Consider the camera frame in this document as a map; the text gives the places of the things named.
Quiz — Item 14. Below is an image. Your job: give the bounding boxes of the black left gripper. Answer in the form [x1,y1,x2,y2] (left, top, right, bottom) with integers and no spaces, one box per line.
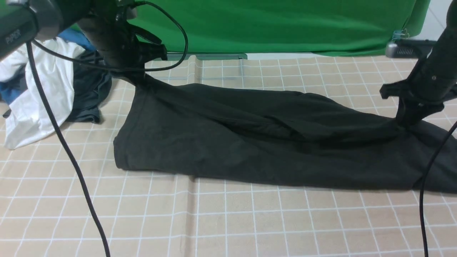
[77,0,168,88]

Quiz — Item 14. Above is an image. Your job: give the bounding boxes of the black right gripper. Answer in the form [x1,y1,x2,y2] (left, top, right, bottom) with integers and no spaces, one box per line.
[379,39,456,127]

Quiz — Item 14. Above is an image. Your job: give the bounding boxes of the dark gray long-sleeved shirt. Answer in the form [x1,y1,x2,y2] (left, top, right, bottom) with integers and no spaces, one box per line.
[113,77,447,190]

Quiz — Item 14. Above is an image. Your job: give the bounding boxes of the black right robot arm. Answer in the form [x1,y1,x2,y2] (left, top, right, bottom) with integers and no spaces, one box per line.
[380,0,457,126]

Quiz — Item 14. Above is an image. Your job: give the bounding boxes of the white crumpled shirt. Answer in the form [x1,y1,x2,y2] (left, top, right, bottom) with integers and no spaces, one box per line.
[0,37,86,150]

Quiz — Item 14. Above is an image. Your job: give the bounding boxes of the green metal base bar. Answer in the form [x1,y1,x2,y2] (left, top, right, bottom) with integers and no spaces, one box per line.
[167,52,248,61]

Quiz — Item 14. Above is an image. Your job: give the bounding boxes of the dark teal crumpled garment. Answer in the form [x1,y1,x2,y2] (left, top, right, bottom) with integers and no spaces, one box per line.
[1,45,112,127]

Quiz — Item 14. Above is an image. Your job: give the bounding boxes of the metal binder clip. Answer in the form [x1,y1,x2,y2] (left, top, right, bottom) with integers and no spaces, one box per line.
[391,28,410,41]

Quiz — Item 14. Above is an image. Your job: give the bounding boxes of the green backdrop cloth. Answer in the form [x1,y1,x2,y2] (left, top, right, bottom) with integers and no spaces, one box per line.
[68,0,431,57]

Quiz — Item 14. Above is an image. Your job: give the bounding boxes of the blue crumpled garment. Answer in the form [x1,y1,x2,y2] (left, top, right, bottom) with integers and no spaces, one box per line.
[0,28,96,105]

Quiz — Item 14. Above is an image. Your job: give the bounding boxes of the beige checked tablecloth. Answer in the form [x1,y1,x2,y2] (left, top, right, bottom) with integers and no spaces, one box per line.
[0,54,457,257]

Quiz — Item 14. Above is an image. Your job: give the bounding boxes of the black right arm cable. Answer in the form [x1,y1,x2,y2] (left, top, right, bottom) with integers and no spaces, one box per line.
[419,121,457,257]

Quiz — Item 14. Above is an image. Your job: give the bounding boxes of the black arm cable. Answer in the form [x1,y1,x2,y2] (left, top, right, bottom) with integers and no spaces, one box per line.
[25,0,189,257]
[419,121,457,257]

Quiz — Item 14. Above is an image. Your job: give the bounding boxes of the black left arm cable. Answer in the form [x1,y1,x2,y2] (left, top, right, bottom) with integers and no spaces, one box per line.
[25,0,189,257]

